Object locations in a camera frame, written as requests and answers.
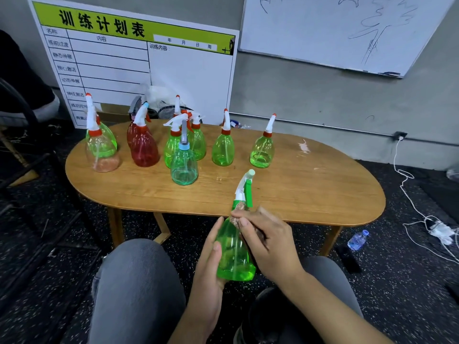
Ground person's right hand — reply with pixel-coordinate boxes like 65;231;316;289
231;206;306;288

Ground person's left hand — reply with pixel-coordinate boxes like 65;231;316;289
186;217;229;318

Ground green spray bottle green trigger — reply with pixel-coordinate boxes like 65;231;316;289
216;169;257;282

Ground person's left forearm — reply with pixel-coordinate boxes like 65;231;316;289
168;311;218;344

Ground person's right forearm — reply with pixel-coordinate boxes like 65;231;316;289
278;270;395;344

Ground oval wooden table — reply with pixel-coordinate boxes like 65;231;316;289
65;119;387;257

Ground person's left leg grey jeans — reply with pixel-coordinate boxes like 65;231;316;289
87;239;187;344

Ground person's leg grey jeans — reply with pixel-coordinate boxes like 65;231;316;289
301;256;363;319
87;239;187;344

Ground cluster of coloured spray bottles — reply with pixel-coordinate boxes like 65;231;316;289
85;93;277;186

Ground person's right leg grey jeans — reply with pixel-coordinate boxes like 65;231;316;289
301;256;363;319

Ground small clear water bottle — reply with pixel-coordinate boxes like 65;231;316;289
347;230;370;252

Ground clear plastic bag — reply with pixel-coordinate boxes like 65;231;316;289
128;84;196;120

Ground white power adapter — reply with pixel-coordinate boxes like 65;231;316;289
429;221;456;245

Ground white schedule board green header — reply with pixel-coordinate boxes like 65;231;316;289
27;0;240;130

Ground wooden stick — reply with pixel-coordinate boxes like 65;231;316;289
0;129;40;187

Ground black chair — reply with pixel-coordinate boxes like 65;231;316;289
0;29;61;127

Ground grey wall conduit pipe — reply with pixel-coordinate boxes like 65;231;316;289
229;112;459;147

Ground white cable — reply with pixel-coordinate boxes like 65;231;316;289
393;137;459;265

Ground white wall whiteboard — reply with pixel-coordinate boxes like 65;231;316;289
238;0;457;78

